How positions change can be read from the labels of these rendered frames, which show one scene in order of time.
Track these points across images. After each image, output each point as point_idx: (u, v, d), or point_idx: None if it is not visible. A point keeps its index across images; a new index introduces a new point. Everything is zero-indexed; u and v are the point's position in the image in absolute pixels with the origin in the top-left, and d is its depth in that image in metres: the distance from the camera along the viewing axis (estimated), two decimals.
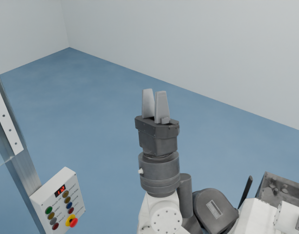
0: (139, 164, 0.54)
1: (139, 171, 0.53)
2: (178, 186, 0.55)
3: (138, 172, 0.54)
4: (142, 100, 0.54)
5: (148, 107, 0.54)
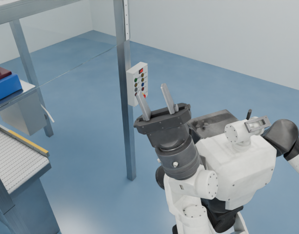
0: (170, 160, 0.55)
1: (176, 164, 0.55)
2: None
3: (174, 166, 0.55)
4: (141, 105, 0.53)
5: (146, 108, 0.54)
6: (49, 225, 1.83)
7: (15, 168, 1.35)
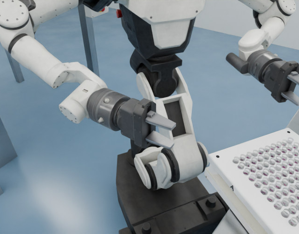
0: (105, 119, 0.58)
1: (100, 121, 0.58)
2: None
3: (98, 120, 0.58)
4: (160, 126, 0.53)
5: (156, 122, 0.54)
6: (3, 146, 1.72)
7: None
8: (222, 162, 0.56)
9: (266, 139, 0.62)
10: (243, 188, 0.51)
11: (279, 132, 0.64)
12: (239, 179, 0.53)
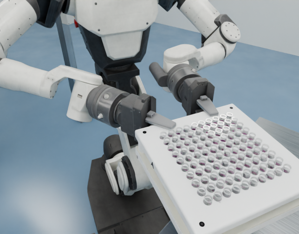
0: (104, 115, 0.57)
1: (100, 118, 0.58)
2: None
3: (98, 116, 0.57)
4: (160, 126, 0.53)
5: (157, 121, 0.54)
6: None
7: None
8: (147, 138, 0.50)
9: (204, 115, 0.56)
10: (162, 165, 0.45)
11: (221, 108, 0.58)
12: (160, 156, 0.47)
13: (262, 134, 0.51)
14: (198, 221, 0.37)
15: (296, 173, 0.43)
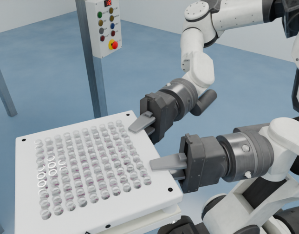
0: None
1: None
2: None
3: None
4: (133, 123, 0.53)
5: (142, 122, 0.54)
6: None
7: None
8: (119, 116, 0.56)
9: (153, 158, 0.46)
10: (85, 123, 0.54)
11: (168, 178, 0.42)
12: (95, 123, 0.54)
13: (109, 211, 0.38)
14: (26, 138, 0.50)
15: (37, 225, 0.36)
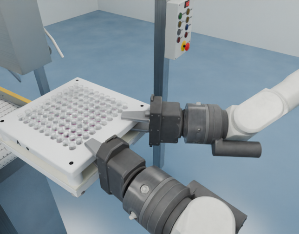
0: None
1: None
2: None
3: None
4: (132, 112, 0.56)
5: (139, 116, 0.56)
6: (54, 229, 1.30)
7: None
8: (135, 102, 0.60)
9: (100, 140, 0.50)
10: (112, 93, 0.63)
11: (83, 157, 0.46)
12: (117, 96, 0.62)
13: (35, 141, 0.49)
14: (79, 80, 0.68)
15: (13, 119, 0.55)
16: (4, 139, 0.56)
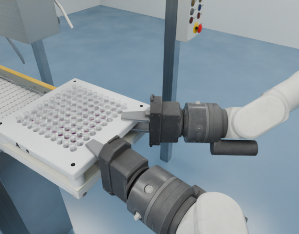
0: None
1: None
2: None
3: None
4: (132, 113, 0.56)
5: (139, 117, 0.56)
6: (58, 221, 1.23)
7: (3, 116, 0.76)
8: (134, 103, 0.60)
9: (100, 141, 0.49)
10: (111, 93, 0.63)
11: (85, 158, 0.46)
12: (116, 97, 0.62)
13: (35, 144, 0.49)
14: (76, 81, 0.68)
15: (11, 121, 0.54)
16: (3, 142, 0.55)
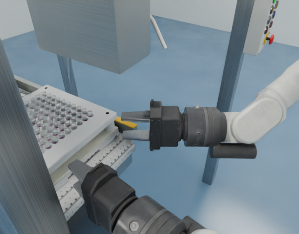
0: None
1: None
2: None
3: None
4: (132, 113, 0.56)
5: (139, 117, 0.56)
6: None
7: None
8: (101, 110, 0.61)
9: (61, 149, 0.51)
10: (80, 100, 0.64)
11: None
12: (84, 104, 0.63)
13: None
14: (48, 88, 0.69)
15: None
16: None
